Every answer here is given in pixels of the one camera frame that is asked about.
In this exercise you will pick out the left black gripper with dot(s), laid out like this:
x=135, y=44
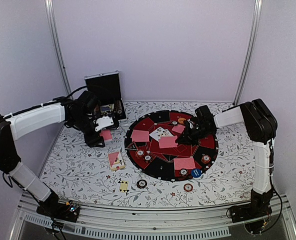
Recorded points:
x=92, y=141

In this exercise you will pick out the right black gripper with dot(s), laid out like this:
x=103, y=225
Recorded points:
x=188, y=138

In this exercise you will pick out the orange big blind button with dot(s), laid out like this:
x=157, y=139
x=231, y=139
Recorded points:
x=181, y=120

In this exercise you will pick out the red playing card deck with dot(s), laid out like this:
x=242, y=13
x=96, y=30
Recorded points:
x=107, y=136

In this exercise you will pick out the orange chips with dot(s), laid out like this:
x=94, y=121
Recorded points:
x=140, y=153
x=206, y=159

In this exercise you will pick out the face up playing card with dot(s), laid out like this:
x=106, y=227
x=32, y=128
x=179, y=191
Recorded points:
x=153, y=135

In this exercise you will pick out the blue small blind button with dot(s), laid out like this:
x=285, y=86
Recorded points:
x=196, y=173

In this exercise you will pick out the single red dealt card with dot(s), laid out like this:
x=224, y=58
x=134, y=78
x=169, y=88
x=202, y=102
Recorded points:
x=140, y=136

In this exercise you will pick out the triangular all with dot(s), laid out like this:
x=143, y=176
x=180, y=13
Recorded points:
x=132, y=147

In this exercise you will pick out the orange chip stack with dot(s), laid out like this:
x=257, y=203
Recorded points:
x=188, y=187

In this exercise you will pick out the four of clubs card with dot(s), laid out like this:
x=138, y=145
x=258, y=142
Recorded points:
x=123, y=186

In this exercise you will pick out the dark red chip stack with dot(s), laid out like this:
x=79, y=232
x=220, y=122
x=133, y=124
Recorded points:
x=141, y=184

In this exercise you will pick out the eight of clubs card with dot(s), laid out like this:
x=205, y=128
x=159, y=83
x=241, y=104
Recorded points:
x=160, y=132

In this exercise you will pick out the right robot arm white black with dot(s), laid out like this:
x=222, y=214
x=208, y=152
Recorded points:
x=261, y=126

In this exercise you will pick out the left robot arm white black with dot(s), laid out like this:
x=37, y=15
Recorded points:
x=20, y=127

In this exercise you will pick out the blue card deck in case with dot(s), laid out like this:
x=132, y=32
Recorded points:
x=107, y=108

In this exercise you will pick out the aluminium poker case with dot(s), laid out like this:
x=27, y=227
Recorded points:
x=106, y=87

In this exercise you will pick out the right chip row in case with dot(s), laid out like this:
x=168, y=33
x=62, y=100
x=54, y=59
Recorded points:
x=119, y=107

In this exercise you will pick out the round red black poker mat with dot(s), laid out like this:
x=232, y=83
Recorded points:
x=161, y=165

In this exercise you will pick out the playing card box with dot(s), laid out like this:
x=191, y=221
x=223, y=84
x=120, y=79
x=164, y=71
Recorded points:
x=116, y=161

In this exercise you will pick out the floral white table cloth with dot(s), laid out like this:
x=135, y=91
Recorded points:
x=77, y=172

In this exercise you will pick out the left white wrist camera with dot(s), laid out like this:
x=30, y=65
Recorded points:
x=103, y=122

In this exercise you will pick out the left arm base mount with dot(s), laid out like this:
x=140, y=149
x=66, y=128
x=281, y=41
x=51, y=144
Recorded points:
x=62, y=211

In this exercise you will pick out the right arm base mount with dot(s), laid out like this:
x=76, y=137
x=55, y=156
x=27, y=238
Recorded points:
x=258, y=218

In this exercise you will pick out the front aluminium rail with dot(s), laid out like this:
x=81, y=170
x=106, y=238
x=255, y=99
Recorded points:
x=102, y=222

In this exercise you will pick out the left aluminium frame post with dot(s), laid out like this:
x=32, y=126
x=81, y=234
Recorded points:
x=57, y=48

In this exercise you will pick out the aluminium frame post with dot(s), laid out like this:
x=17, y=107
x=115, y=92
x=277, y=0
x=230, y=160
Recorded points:
x=57, y=48
x=250, y=48

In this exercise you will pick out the right aluminium frame post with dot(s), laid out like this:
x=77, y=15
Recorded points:
x=250, y=48

